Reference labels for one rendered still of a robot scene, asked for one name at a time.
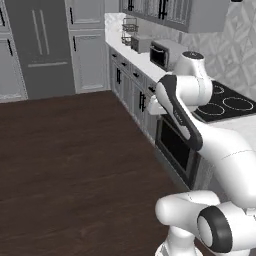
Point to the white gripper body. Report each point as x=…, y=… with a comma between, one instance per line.
x=154, y=105

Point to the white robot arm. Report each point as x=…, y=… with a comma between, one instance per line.
x=230, y=156

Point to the dark range hood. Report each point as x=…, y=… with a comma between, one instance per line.
x=236, y=1

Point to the grey base cupboards run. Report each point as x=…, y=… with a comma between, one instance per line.
x=128, y=86

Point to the grey oven with black door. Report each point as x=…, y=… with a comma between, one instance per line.
x=175, y=150

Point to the grey microwave oven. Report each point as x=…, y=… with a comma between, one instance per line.
x=160, y=55

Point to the grey toaster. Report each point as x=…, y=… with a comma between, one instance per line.
x=141, y=44

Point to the black hob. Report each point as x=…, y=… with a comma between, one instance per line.
x=230, y=103

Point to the grey tall cupboard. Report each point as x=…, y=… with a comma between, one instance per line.
x=10, y=66
x=89, y=56

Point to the grey fridge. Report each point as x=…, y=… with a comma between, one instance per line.
x=40, y=50

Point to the grey wall cupboards run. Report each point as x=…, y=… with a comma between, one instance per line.
x=173, y=13

